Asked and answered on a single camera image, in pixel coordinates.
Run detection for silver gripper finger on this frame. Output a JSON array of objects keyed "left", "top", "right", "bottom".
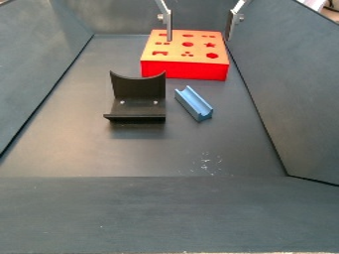
[
  {"left": 155, "top": 0, "right": 173, "bottom": 42},
  {"left": 226, "top": 0, "right": 247, "bottom": 40}
]

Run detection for blue arch object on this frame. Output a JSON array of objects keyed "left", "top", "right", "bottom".
[{"left": 175, "top": 85, "right": 214, "bottom": 122}]

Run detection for black curved fixture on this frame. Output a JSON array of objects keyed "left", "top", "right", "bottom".
[{"left": 103, "top": 72, "right": 166, "bottom": 122}]

